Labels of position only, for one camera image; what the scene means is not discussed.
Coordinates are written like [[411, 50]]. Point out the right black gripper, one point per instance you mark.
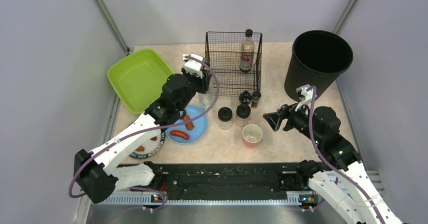
[[284, 117]]

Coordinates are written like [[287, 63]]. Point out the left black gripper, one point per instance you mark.
[[205, 80]]

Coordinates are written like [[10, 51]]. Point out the clear bottle gold pump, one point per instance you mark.
[[206, 99]]

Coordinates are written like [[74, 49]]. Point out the brown sauce bottle black cap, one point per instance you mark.
[[247, 48]]

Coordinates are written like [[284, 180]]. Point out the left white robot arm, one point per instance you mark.
[[97, 173]]

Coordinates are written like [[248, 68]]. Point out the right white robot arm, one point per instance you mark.
[[343, 181]]

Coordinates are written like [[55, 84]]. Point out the small dark spice bottle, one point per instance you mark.
[[256, 96]]

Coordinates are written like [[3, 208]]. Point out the dark red chili pepper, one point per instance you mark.
[[183, 114]]

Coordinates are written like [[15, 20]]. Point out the pink mug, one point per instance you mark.
[[252, 135]]

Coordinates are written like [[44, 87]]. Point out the clear jar black lid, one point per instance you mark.
[[243, 113], [225, 116]]

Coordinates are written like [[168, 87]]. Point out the black pepper grinder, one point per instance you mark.
[[245, 98]]

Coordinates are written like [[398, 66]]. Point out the blue plate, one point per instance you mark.
[[200, 127]]

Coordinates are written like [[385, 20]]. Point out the orange sausage piece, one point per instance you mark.
[[188, 123]]

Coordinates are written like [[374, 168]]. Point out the red sausage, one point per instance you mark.
[[180, 134]]

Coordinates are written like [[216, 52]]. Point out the green plastic tub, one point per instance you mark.
[[138, 78]]

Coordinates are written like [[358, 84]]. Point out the black trash bin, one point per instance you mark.
[[318, 58]]

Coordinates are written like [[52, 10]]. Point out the white green rimmed plate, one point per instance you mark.
[[151, 148]]

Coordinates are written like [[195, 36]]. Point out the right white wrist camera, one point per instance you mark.
[[306, 95]]

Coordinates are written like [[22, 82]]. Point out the black wire basket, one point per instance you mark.
[[222, 53]]

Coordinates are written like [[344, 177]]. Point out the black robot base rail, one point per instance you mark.
[[231, 182]]

